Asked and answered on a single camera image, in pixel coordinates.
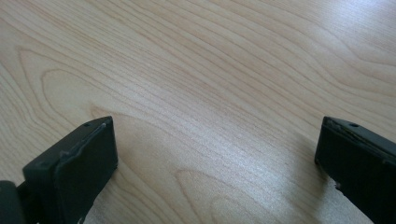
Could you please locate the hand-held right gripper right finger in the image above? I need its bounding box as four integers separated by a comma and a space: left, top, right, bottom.
314, 116, 396, 224

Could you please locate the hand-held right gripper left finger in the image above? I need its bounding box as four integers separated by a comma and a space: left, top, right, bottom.
21, 116, 120, 224

